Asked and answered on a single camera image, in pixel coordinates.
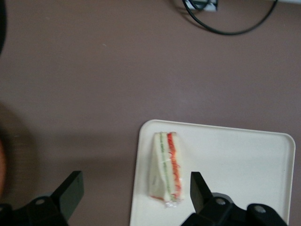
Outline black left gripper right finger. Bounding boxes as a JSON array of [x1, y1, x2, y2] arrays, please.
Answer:
[[180, 171, 289, 226]]

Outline cream rectangular plastic tray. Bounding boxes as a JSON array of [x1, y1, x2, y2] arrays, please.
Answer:
[[129, 119, 296, 226]]

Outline long black looping cable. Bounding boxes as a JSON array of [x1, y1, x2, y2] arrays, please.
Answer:
[[182, 0, 279, 36]]

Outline thin black cable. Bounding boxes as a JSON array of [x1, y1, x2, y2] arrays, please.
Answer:
[[169, 0, 189, 12]]

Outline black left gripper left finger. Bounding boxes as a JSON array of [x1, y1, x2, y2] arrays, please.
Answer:
[[0, 171, 85, 226]]

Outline triangular plastic sandwich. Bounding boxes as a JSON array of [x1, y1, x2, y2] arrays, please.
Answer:
[[147, 131, 184, 209]]

